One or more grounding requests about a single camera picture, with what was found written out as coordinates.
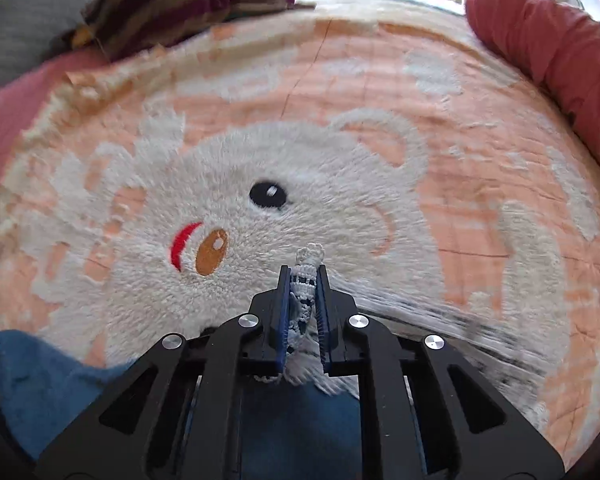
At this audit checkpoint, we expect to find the blue denim pants lace trim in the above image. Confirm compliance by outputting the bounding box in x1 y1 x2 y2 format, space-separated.
0 244 365 479

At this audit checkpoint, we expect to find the orange bear pattern blanket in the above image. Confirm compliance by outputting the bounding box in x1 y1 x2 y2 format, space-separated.
0 0 600 465

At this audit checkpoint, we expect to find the pink pillow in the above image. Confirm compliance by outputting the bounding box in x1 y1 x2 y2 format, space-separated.
0 48 108 179

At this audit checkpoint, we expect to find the red rolled bolster pillow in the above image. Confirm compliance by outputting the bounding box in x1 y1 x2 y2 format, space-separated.
465 0 600 164

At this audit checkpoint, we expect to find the purple striped pillow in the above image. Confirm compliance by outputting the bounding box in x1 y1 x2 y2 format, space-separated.
66 0 296 61

